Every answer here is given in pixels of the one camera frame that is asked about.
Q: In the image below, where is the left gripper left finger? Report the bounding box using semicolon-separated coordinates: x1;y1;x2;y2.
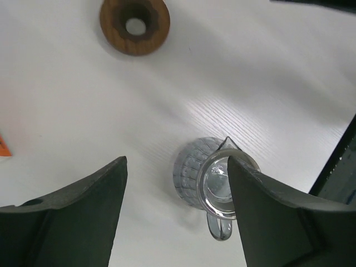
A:
1;156;127;266

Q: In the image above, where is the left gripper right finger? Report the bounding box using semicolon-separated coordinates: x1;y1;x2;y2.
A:
228;156;355;266

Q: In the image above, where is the clear glass dripper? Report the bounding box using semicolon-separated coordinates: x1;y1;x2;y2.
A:
172;136;249;241

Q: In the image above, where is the orange coffee filter box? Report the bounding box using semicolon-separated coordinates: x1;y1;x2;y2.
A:
0;135;12;157

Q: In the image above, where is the brown wooden ring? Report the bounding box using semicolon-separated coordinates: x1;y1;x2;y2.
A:
100;0;171;56

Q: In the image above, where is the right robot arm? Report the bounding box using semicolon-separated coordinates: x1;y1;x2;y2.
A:
276;0;356;14

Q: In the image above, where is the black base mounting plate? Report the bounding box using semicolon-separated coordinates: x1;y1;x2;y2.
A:
309;118;356;205

